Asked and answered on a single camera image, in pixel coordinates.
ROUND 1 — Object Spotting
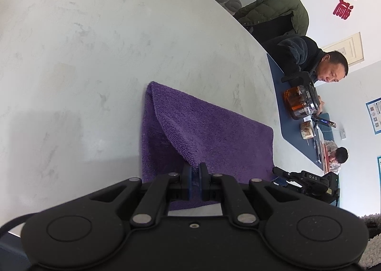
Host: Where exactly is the white fleece coat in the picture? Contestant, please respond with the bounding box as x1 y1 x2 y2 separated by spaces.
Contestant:
357 213 381 271

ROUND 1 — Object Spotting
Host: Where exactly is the ceramic painted cup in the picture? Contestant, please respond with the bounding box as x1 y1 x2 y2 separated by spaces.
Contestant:
299 120 316 141

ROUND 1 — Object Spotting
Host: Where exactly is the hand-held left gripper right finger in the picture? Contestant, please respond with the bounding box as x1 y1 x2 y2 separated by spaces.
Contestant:
199 162 299 227

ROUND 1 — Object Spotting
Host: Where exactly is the green down jacket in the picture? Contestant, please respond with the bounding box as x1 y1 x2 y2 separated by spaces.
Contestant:
234 0 309 36

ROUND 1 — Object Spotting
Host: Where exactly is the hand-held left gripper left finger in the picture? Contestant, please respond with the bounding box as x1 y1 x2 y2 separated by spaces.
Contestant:
89 164 192 228

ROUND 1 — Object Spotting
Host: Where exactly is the framed wall certificate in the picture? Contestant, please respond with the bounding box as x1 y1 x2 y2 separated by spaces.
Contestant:
321 32 364 67

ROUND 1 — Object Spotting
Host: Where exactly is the black smartphone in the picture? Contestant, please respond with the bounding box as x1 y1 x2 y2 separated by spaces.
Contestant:
312 116 337 129

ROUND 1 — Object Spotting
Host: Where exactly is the purple towel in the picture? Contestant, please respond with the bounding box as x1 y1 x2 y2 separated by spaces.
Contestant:
140 81 276 211

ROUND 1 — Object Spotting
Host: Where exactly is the glass teapot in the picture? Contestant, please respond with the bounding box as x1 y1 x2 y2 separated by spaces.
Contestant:
281 71 321 120

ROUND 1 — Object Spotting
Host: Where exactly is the blue desk mat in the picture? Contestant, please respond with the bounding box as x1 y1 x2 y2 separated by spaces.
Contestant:
266 52 331 172

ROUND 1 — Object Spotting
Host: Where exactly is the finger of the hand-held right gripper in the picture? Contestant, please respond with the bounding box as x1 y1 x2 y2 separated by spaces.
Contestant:
272 166 302 181
271 180 298 191

